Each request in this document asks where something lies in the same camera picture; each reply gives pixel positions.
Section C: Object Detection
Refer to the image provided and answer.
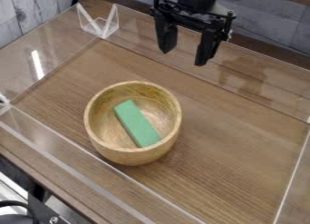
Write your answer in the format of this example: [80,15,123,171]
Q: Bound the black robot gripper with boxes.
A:
[150,0,236,66]

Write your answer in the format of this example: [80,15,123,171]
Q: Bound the green rectangular block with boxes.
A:
[113,100,162,148]

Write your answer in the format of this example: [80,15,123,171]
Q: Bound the black cable under table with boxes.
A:
[0,200,36,224]

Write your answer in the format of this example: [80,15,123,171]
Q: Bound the clear acrylic tray wall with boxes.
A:
[0,7,310,224]

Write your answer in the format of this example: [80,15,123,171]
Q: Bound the clear acrylic corner bracket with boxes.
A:
[76,3,119,39]

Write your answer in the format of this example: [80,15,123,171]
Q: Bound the black metal table bracket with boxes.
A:
[28,194,71,224]

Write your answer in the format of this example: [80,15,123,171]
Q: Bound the round wooden bowl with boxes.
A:
[84,81,182,166]

